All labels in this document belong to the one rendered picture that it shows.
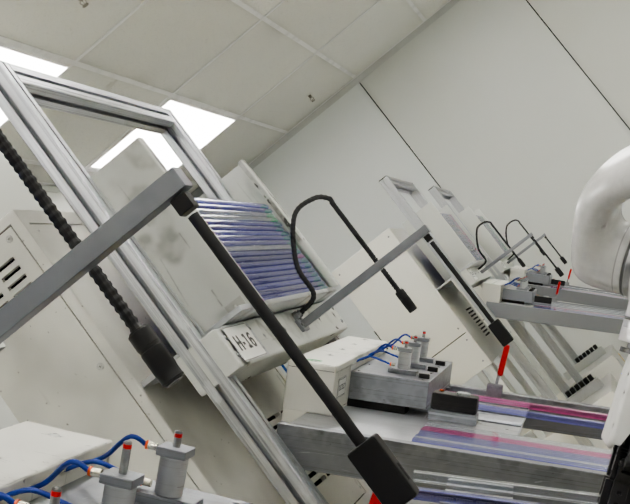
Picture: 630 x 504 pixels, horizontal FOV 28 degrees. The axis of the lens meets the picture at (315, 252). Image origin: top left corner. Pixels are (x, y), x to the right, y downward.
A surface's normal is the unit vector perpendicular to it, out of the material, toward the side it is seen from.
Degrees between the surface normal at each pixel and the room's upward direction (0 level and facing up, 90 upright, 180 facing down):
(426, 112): 90
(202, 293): 90
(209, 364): 90
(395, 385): 90
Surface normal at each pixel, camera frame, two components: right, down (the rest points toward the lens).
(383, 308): -0.22, 0.01
